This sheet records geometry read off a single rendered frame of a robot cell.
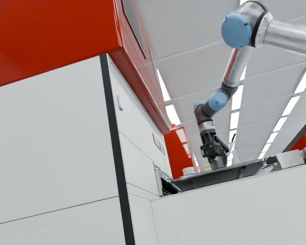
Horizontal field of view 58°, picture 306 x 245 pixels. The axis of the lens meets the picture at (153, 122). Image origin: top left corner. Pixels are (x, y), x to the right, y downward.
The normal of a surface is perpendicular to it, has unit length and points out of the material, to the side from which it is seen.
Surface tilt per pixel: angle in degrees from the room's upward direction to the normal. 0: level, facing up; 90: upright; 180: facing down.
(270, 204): 90
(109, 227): 90
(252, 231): 90
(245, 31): 121
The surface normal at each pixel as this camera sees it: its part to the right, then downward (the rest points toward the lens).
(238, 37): -0.71, 0.51
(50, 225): -0.23, -0.33
